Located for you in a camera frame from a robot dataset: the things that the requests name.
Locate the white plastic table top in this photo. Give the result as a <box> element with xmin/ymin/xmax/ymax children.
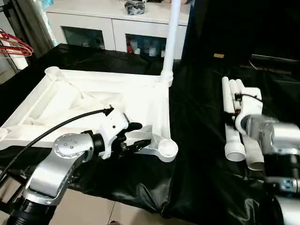
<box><xmin>0</xmin><ymin>66</ymin><xmax>179</xmax><ymax>164</ymax></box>

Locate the white sideboard cabinet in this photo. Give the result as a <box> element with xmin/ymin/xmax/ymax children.
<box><xmin>45</xmin><ymin>0</ymin><xmax>191</xmax><ymax>59</ymax></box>

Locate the dark glittery ornament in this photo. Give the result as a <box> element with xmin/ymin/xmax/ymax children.
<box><xmin>123</xmin><ymin>0</ymin><xmax>146</xmax><ymax>15</ymax></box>

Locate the red and white bundle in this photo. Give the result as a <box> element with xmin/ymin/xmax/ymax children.
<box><xmin>0</xmin><ymin>28</ymin><xmax>35</xmax><ymax>57</ymax></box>

